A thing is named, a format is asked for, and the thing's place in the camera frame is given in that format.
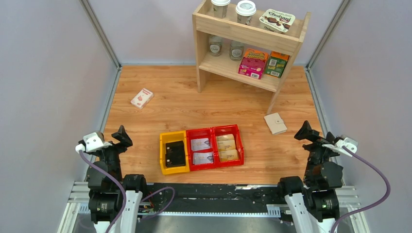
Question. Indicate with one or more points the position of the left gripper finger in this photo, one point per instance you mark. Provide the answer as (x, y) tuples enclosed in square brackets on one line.
[(121, 129), (123, 139)]

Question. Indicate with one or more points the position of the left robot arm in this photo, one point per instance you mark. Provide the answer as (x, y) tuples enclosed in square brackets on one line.
[(114, 199)]

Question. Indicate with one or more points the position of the gold cards stack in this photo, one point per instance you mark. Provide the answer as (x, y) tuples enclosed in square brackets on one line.
[(227, 148)]

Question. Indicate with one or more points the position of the green carton box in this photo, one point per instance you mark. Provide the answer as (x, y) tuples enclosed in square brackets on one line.
[(276, 64)]

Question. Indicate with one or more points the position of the pink orange Scrub Mommy box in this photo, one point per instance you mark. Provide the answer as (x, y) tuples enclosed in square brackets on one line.
[(253, 63)]

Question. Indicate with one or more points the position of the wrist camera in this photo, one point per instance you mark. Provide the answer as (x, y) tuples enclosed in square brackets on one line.
[(340, 145), (92, 143)]

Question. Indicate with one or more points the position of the black cards stack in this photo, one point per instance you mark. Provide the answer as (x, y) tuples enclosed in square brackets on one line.
[(175, 154)]

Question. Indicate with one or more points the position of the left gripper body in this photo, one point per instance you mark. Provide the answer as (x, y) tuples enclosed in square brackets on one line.
[(111, 154)]

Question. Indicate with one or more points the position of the yellow plastic bin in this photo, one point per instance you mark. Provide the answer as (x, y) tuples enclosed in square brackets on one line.
[(172, 137)]

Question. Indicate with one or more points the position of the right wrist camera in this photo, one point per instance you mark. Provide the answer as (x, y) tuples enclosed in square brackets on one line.
[(340, 145)]

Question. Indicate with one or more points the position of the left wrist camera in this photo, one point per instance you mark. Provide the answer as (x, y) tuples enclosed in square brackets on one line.
[(92, 143)]

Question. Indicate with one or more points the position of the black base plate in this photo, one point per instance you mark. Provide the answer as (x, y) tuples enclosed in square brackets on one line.
[(212, 199)]

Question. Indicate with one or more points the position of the silver VIP card upper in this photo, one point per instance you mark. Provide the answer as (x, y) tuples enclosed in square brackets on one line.
[(200, 144)]

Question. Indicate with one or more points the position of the left paper coffee cup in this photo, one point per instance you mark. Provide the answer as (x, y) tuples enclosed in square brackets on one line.
[(220, 7)]

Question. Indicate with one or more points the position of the paper coffee cup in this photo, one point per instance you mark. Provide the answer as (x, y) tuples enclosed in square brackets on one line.
[(220, 7), (245, 9)]

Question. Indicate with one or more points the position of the white red sponge pack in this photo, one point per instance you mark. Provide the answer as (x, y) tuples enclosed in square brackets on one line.
[(142, 98)]

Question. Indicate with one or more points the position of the silver VIP card lower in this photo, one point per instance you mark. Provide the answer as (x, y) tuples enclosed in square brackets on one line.
[(201, 158)]

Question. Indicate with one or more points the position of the wooden shelf unit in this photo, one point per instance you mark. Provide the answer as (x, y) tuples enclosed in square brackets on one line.
[(205, 24)]

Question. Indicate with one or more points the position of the left glass jar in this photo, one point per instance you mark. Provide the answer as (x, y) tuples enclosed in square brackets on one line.
[(215, 45)]

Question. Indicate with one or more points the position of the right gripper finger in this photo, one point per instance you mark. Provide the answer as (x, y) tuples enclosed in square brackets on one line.
[(330, 138), (307, 133)]

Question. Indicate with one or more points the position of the right paper coffee cup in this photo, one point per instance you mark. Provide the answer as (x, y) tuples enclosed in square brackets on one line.
[(245, 9)]

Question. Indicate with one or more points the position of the aluminium frame rail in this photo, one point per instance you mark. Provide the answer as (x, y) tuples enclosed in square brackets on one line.
[(76, 218)]

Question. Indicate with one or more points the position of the red plastic bin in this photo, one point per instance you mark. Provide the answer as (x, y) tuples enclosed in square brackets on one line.
[(229, 129), (196, 134)]

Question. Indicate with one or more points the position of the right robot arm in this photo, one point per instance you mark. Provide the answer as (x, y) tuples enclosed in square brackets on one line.
[(312, 200)]

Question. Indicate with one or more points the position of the Chobani yogurt cup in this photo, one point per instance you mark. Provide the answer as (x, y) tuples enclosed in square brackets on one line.
[(276, 21)]

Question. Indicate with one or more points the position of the silver vip card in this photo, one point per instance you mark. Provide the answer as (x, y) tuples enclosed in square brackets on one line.
[(201, 158), (200, 144)]

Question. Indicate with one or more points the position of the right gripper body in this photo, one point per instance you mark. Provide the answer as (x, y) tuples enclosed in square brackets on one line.
[(317, 153)]

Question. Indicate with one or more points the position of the glass jar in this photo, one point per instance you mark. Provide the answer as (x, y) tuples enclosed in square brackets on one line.
[(215, 45), (236, 50)]

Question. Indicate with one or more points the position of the beige card holder wallet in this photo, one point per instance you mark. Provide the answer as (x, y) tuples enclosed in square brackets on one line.
[(275, 123)]

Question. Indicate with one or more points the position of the right glass jar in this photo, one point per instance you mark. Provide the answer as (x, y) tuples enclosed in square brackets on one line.
[(236, 50)]

